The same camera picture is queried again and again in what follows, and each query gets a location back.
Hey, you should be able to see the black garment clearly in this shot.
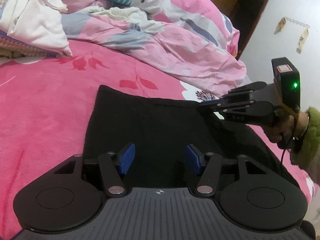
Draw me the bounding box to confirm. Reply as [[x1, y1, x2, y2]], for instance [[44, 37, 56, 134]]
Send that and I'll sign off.
[[82, 86, 297, 190]]

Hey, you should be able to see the stack of folded clothes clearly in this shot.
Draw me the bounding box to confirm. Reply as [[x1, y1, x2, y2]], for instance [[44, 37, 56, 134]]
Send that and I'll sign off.
[[1, 31, 61, 57]]

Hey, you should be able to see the person's right hand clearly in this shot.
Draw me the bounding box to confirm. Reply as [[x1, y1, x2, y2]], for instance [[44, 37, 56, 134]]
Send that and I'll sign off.
[[262, 112, 309, 150]]

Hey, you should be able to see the green fleece right sleeve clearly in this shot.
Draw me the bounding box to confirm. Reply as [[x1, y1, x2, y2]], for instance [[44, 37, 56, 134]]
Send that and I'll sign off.
[[291, 107, 319, 170]]

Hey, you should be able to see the brown wooden door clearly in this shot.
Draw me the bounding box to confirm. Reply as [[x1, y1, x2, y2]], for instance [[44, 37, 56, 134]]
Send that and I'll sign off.
[[211, 0, 268, 59]]

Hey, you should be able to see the pink floral bed sheet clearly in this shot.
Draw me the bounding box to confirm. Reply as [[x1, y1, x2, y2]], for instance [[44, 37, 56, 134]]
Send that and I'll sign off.
[[1, 40, 317, 239]]

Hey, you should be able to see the pink patterned quilt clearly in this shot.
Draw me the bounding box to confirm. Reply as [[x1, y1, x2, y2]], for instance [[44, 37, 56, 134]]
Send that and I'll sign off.
[[62, 0, 248, 96]]

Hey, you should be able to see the white crumpled garment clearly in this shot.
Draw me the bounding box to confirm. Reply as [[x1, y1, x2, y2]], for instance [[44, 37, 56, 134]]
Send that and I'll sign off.
[[1, 0, 72, 56]]

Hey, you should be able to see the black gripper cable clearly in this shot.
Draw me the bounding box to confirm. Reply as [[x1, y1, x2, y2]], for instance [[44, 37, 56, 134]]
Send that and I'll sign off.
[[280, 114, 301, 167]]

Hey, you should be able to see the wall hook rack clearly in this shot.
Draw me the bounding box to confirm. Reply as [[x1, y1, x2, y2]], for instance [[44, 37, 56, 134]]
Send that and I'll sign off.
[[274, 16, 310, 54]]

